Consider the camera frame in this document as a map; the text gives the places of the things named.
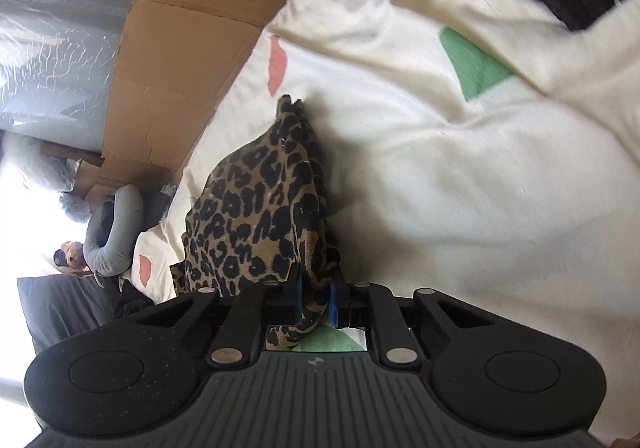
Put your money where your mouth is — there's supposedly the dark grey pillow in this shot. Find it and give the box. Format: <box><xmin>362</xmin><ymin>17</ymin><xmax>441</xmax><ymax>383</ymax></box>
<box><xmin>17</xmin><ymin>273</ymin><xmax>120</xmax><ymax>355</ymax></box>

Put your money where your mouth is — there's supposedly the small plush doll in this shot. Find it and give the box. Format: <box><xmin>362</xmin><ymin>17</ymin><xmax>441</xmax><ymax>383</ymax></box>
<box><xmin>53</xmin><ymin>241</ymin><xmax>90</xmax><ymax>273</ymax></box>

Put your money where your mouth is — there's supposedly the white patterned bed sheet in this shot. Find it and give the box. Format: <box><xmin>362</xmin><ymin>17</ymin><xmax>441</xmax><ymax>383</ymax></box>
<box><xmin>136</xmin><ymin>0</ymin><xmax>639</xmax><ymax>442</ymax></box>

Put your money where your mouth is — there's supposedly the brown cardboard sheet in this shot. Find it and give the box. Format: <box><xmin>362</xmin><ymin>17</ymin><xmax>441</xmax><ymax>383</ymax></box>
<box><xmin>39</xmin><ymin>0</ymin><xmax>346</xmax><ymax>201</ymax></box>

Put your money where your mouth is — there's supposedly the leopard print skirt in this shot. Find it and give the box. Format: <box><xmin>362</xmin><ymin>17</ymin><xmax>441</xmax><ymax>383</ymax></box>
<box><xmin>170</xmin><ymin>96</ymin><xmax>342</xmax><ymax>350</ymax></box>

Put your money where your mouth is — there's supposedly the grey neck pillow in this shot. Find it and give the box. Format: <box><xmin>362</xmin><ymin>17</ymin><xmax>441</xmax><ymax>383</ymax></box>
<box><xmin>84</xmin><ymin>185</ymin><xmax>144</xmax><ymax>278</ymax></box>

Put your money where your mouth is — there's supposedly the black garment pile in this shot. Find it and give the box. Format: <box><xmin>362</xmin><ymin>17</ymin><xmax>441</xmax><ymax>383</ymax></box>
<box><xmin>114</xmin><ymin>280</ymin><xmax>154</xmax><ymax>320</ymax></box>

